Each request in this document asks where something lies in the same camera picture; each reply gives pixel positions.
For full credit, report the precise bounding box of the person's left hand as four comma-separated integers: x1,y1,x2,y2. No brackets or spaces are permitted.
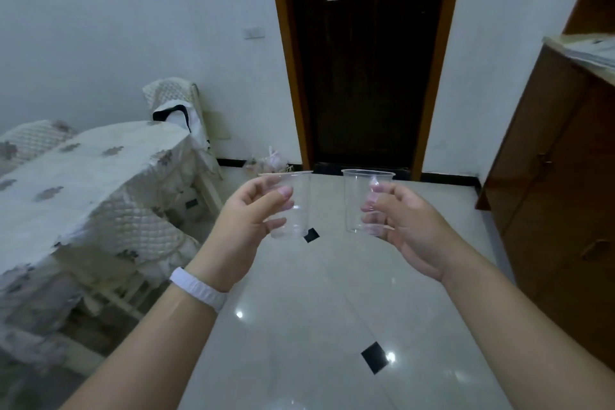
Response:
185,176,295,292

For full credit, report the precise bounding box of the person's right hand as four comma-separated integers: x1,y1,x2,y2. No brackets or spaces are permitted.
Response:
360,182,468,283

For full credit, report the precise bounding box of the clear plastic cup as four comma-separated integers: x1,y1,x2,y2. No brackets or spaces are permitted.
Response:
258,171,314,240
341,168,396,237

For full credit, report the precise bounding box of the person's right forearm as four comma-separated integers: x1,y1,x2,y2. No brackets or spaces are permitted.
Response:
439,244,615,410

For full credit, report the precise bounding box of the person's left forearm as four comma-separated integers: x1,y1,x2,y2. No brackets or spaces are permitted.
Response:
60,280,219,410

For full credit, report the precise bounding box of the clear plastic bag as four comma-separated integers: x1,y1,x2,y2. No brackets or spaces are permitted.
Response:
242,145,295,175

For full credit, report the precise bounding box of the white table leg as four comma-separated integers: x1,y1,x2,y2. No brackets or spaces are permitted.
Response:
196,168,225,214

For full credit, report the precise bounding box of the white wristband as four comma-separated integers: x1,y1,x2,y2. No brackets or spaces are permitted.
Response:
169,266,229,313

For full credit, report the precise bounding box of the dark wooden door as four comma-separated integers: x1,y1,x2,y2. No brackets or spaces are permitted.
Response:
279,0,453,170

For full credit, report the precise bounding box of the chair with quilted cover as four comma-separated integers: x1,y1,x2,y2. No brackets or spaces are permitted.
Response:
0,263,104,410
0,119,76,176
142,77,212,152
72,197,201,319

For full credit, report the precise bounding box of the brown wooden cabinet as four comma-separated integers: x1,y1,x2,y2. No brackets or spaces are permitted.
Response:
476,42,615,372

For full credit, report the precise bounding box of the floral white tablecloth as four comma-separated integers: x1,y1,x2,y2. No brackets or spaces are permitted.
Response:
0,120,223,295

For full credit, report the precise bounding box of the stack of papers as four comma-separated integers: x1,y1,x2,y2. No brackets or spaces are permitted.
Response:
560,34,615,76

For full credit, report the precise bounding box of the white bag with black handle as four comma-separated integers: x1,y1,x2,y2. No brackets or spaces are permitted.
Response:
152,104,193,134

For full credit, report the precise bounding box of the orange-brown door frame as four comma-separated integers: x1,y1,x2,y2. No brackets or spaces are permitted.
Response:
265,0,468,182

